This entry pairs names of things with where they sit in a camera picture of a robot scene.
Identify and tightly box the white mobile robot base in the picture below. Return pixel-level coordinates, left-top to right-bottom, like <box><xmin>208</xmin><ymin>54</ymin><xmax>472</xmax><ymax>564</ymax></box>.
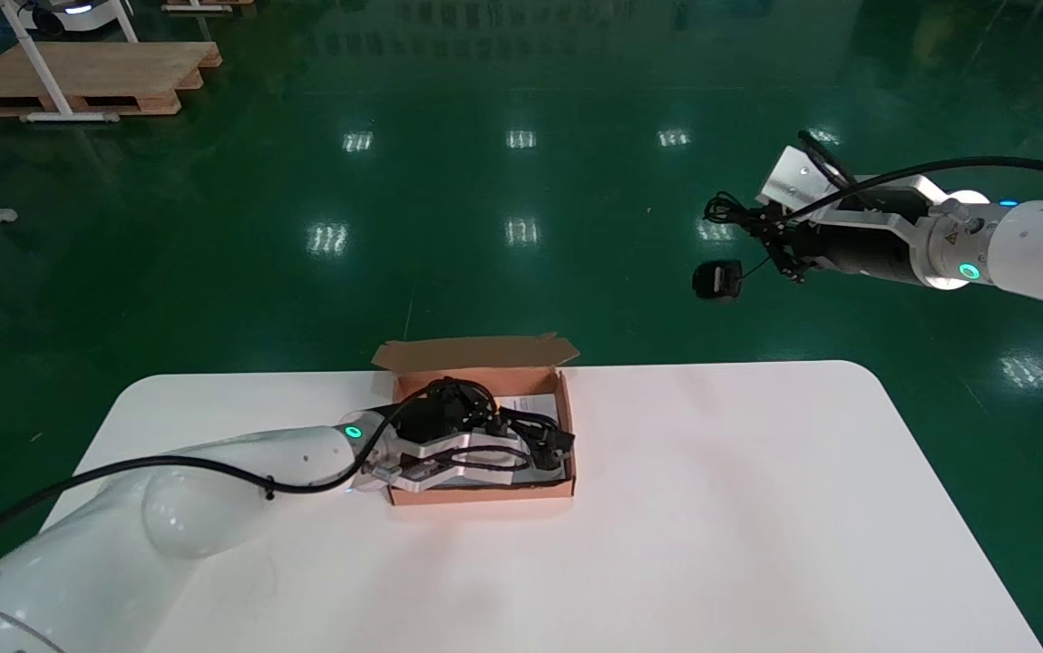
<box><xmin>18</xmin><ymin>0</ymin><xmax>135</xmax><ymax>35</ymax></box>

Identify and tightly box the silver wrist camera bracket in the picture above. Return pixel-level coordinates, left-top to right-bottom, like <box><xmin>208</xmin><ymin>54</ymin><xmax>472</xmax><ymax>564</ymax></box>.
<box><xmin>367</xmin><ymin>431</ymin><xmax>531</xmax><ymax>495</ymax></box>
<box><xmin>757</xmin><ymin>145</ymin><xmax>949</xmax><ymax>232</ymax></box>

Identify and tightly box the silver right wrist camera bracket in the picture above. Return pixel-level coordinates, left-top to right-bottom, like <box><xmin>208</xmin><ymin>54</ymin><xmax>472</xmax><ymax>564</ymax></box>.
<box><xmin>757</xmin><ymin>145</ymin><xmax>949</xmax><ymax>232</ymax></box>

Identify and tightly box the large wooden pallet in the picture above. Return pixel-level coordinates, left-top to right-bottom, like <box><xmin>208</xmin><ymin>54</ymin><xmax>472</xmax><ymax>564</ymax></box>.
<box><xmin>0</xmin><ymin>41</ymin><xmax>223</xmax><ymax>121</ymax></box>

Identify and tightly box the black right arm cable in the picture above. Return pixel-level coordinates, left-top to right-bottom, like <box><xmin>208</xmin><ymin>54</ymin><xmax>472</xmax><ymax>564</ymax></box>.
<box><xmin>780</xmin><ymin>132</ymin><xmax>1043</xmax><ymax>223</ymax></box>

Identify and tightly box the black wired computer mouse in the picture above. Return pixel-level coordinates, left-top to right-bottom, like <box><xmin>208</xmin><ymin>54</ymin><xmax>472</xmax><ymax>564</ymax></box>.
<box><xmin>692</xmin><ymin>192</ymin><xmax>787</xmax><ymax>302</ymax></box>

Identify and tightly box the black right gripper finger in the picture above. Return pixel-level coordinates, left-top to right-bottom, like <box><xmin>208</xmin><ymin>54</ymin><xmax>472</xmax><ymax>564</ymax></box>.
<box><xmin>771</xmin><ymin>243</ymin><xmax>808</xmax><ymax>284</ymax></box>
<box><xmin>753</xmin><ymin>204</ymin><xmax>799</xmax><ymax>239</ymax></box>

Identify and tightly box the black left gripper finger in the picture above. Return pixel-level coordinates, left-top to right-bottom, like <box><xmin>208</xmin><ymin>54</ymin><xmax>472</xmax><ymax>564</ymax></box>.
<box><xmin>444</xmin><ymin>383</ymin><xmax>497</xmax><ymax>423</ymax></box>

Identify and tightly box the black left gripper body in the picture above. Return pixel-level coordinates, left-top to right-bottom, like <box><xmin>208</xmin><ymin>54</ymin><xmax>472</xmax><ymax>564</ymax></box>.
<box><xmin>395</xmin><ymin>390</ymin><xmax>468</xmax><ymax>445</ymax></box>

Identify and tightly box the white metal table frame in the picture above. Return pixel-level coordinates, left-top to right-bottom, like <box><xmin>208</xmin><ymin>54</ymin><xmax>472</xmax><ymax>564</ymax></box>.
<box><xmin>0</xmin><ymin>0</ymin><xmax>140</xmax><ymax>124</ymax></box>

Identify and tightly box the white printed instruction sheet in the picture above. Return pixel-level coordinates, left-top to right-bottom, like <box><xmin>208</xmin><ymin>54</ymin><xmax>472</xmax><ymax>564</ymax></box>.
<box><xmin>496</xmin><ymin>395</ymin><xmax>570</xmax><ymax>483</ymax></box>

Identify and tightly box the brown cardboard storage box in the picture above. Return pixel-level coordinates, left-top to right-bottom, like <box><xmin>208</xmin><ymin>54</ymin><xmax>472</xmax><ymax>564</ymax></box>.
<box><xmin>372</xmin><ymin>334</ymin><xmax>581</xmax><ymax>506</ymax></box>

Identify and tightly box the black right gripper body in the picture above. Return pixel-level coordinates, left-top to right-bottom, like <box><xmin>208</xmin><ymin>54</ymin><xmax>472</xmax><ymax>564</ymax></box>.
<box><xmin>798</xmin><ymin>204</ymin><xmax>985</xmax><ymax>291</ymax></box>

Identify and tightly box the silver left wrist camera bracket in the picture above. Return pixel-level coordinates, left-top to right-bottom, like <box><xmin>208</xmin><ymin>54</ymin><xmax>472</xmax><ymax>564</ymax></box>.
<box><xmin>367</xmin><ymin>431</ymin><xmax>531</xmax><ymax>495</ymax></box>

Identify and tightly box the black power cable with plug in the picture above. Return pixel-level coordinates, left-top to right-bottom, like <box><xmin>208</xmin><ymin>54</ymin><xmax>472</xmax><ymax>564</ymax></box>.
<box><xmin>485</xmin><ymin>408</ymin><xmax>575</xmax><ymax>473</ymax></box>

